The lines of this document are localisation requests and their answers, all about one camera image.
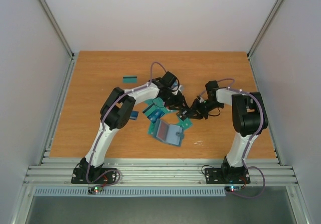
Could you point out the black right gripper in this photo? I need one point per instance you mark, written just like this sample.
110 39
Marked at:
201 107

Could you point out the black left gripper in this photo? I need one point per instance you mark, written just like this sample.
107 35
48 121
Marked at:
178 103

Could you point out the black VIP card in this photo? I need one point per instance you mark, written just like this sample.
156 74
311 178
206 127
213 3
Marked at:
183 114

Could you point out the teal leather card holder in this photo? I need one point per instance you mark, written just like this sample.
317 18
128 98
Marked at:
175 134

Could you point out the teal card with signature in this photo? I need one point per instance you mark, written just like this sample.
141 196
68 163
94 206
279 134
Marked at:
151 129

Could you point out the red card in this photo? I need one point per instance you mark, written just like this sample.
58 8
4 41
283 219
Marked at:
162 131

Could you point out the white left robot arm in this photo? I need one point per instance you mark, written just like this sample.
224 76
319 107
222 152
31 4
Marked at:
117 109

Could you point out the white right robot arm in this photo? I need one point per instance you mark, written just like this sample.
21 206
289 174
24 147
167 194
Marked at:
249 119

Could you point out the blue card top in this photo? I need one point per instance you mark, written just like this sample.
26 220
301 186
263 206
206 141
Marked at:
175 85

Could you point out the teal card right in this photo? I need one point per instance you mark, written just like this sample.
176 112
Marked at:
185 124

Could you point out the teal card top of pile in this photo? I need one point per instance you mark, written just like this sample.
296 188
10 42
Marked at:
158 102

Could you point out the blue card near centre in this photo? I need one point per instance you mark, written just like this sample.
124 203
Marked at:
155 115

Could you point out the teal card under pile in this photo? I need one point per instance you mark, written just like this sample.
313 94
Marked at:
150 109

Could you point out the dark blue card left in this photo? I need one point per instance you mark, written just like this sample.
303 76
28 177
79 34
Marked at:
134 115

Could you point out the right controller board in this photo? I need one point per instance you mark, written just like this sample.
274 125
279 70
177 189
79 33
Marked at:
234 188

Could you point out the controller board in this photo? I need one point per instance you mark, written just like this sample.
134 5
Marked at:
234 188
95 189

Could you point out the left controller board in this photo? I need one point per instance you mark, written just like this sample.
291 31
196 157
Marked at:
95 189

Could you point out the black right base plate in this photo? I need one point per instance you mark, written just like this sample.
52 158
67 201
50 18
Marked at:
213 176

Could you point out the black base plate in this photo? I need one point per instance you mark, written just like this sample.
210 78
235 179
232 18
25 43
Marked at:
213 176
107 176

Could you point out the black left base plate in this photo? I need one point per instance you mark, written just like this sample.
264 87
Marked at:
107 176

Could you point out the grey slotted cable duct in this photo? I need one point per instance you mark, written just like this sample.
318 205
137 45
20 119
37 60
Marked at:
131 192

